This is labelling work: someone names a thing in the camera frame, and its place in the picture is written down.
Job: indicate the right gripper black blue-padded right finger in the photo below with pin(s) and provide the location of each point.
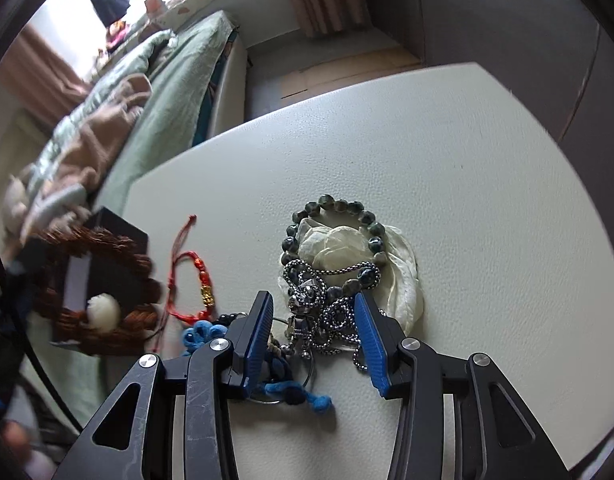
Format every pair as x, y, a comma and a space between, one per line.
497, 436

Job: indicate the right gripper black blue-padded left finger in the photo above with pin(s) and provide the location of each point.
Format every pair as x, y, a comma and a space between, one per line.
131, 434

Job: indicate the brown wooden bead mala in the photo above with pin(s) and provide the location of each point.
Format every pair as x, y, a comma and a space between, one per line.
107, 299

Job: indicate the black jewelry box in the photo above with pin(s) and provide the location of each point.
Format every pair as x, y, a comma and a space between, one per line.
107, 279

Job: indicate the person's left hand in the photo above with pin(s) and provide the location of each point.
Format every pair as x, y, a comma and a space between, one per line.
34, 463

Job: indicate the white organza pouch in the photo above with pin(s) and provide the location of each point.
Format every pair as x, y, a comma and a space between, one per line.
329, 257

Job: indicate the beige plush toy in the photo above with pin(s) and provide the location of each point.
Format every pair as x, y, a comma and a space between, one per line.
15, 207

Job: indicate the pink fleece blanket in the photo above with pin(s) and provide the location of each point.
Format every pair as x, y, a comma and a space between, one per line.
81, 167

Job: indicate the bed with green sheet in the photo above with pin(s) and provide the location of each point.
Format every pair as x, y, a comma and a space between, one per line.
171, 120

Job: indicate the pink curtain left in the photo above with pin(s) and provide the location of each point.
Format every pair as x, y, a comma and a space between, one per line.
37, 75

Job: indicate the light green quilt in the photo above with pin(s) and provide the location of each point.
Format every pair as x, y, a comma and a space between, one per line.
140, 60

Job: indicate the flattened cardboard on floor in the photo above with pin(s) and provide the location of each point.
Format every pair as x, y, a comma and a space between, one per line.
344, 72

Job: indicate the orange cup on sill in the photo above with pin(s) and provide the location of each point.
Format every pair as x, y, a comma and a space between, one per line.
153, 6

